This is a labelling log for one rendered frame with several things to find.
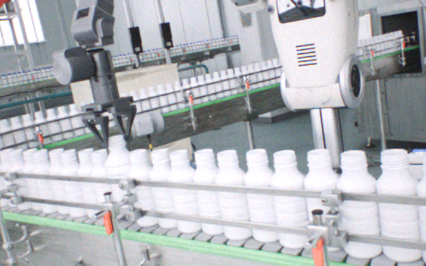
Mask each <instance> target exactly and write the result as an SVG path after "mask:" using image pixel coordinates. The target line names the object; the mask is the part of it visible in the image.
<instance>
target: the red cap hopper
mask: <svg viewBox="0 0 426 266"><path fill-rule="evenodd" d="M9 1H11V0H0V6H2V5H4V9H5V13H0V17H7V18H0V21H8V22H9V25H10V31H11V34H12V37H13V43H14V46H15V49H16V51H14V52H4V53H0V58H3V57H8V56H14V57H13V59H12V61H11V62H10V63H9V65H8V66H7V68H6V70H5V71H8V70H9V68H11V66H12V65H13V63H14V61H15V60H16V59H17V58H18V63H17V65H16V67H15V69H18V68H19V67H20V70H21V75H23V74H22V72H25V69H24V62H23V60H24V59H25V58H26V56H27V58H28V61H29V65H30V71H31V73H32V74H33V70H35V65H34V61H33V56H32V53H31V49H30V44H29V41H28V37H27V31H26V28H25V25H24V19H23V16H22V13H21V6H20V3H19V0H13V1H14V4H15V7H16V13H14V12H13V13H11V11H10V8H9V5H8V2H9ZM17 17H18V22H19V25H20V28H21V34H22V38H23V41H24V46H25V50H20V47H19V44H18V39H17V35H16V30H15V27H14V23H13V19H14V18H17ZM21 54H23V56H21ZM36 95H37V98H39V97H42V96H41V92H40V91H39V92H37V93H36ZM38 104H39V107H40V111H41V112H42V114H43V115H44V118H45V119H47V111H46V108H45V105H44V102H43V101H42V100H41V101H39V102H38ZM29 107H30V112H31V115H32V119H33V122H34V121H35V120H36V117H35V112H36V111H35V108H34V105H33V103H29Z"/></svg>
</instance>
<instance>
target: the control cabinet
mask: <svg viewBox="0 0 426 266"><path fill-rule="evenodd" d="M234 11H235V15H236V21H237V29H238V35H239V39H240V49H241V54H242V59H243V66H246V68H247V71H248V70H249V69H248V65H251V64H253V67H254V64H257V63H259V64H260V68H261V63H260V62H267V61H271V62H272V65H273V60H274V59H279V58H280V57H279V54H278V51H277V47H276V44H275V41H274V36H273V32H272V27H271V17H270V14H268V13H267V12H266V9H264V10H259V11H255V12H251V13H243V12H242V11H241V10H240V9H239V8H237V6H236V5H235V4H234ZM266 66H267V63H266ZM303 112H307V111H291V110H290V109H289V108H288V107H284V108H281V109H277V110H274V111H272V112H268V113H265V114H262V115H258V116H259V118H257V119H254V120H253V122H257V123H274V122H277V121H279V120H283V119H286V118H288V117H292V116H295V115H298V114H301V113H303Z"/></svg>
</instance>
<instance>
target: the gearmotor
mask: <svg viewBox="0 0 426 266"><path fill-rule="evenodd" d="M123 124H124V129H125V131H126V125H127V117H125V118H123ZM163 129H164V120H163V117H162V115H161V113H160V112H159V111H156V110H155V111H151V112H146V113H143V114H139V115H136V116H135V119H134V122H133V124H132V129H131V133H130V137H129V141H125V144H126V149H127V150H128V151H130V152H131V151H132V144H131V142H132V141H134V140H139V139H142V137H147V139H149V147H150V149H151V152H152V144H151V141H150V137H151V135H152V134H157V133H159V132H162V131H163ZM120 134H121V133H120V131H119V128H118V127H117V126H116V127H114V128H111V129H109V137H112V136H115V135H120Z"/></svg>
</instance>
